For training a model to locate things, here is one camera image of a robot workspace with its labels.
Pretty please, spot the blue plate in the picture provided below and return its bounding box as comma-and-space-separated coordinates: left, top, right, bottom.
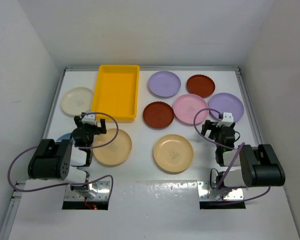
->
57, 133, 71, 142

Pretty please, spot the cream white plate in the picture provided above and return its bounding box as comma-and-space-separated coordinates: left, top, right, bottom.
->
60, 87, 94, 116

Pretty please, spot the beige plate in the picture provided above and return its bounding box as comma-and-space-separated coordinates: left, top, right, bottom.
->
153, 134, 194, 174
93, 128, 133, 166

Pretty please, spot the lavender plate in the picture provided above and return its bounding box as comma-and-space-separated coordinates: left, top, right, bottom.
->
208, 92, 245, 123
147, 71, 181, 98

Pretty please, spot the pink plate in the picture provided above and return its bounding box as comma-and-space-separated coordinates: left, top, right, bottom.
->
172, 93, 208, 125

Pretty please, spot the dark red plate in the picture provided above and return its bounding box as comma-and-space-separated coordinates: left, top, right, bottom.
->
142, 101, 175, 129
186, 74, 216, 98

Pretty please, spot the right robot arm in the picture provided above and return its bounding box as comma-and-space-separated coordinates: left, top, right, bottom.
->
201, 120, 286, 190

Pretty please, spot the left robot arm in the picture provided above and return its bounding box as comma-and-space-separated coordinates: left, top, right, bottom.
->
28, 114, 107, 184

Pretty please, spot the yellow plastic bin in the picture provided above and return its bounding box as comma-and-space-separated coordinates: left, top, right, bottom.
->
91, 64, 140, 122

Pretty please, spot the aluminium table frame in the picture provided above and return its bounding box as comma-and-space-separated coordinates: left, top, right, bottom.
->
0, 66, 281, 240

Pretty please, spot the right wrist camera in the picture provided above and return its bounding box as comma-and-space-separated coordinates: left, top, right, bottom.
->
217, 112, 234, 127

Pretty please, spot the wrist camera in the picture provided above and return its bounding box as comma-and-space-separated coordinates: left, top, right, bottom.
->
217, 112, 234, 127
81, 111, 97, 126

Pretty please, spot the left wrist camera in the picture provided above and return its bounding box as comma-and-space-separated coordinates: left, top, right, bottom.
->
81, 111, 97, 126

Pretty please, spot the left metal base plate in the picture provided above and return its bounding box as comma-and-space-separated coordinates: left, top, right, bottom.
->
64, 181, 111, 202

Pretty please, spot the metal base plate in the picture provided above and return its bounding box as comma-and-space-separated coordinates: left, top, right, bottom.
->
197, 181, 244, 202
64, 181, 111, 202

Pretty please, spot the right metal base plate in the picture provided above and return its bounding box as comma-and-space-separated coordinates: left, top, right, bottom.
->
197, 181, 244, 202

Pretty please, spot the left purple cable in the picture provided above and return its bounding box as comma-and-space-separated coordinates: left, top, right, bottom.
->
7, 111, 120, 193

